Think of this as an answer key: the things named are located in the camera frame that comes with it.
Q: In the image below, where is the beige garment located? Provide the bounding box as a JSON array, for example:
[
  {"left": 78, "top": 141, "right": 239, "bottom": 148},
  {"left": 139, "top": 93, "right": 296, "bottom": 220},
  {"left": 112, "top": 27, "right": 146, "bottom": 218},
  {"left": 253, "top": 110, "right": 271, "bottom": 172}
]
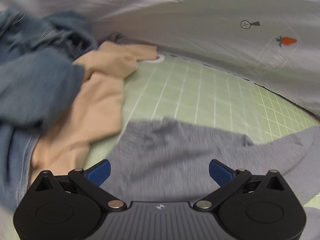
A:
[{"left": 30, "top": 42, "right": 157, "bottom": 182}]

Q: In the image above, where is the grey knit garment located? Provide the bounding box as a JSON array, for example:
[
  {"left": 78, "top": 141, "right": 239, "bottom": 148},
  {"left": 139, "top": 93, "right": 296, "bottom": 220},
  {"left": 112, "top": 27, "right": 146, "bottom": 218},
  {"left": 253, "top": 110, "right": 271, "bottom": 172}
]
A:
[{"left": 99, "top": 116, "right": 320, "bottom": 240}]

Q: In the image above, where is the blue denim garment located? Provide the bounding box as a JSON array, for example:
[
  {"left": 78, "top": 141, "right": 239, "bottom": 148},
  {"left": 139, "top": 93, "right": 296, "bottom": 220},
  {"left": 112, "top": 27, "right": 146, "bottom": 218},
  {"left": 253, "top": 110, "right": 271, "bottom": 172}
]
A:
[{"left": 1, "top": 9, "right": 97, "bottom": 210}]

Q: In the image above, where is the grey fabric storage bag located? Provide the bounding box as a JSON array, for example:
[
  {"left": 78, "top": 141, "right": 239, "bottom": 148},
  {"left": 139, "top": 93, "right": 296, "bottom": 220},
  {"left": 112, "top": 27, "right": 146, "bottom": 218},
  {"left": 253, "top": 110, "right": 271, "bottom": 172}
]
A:
[{"left": 1, "top": 0, "right": 319, "bottom": 115}]

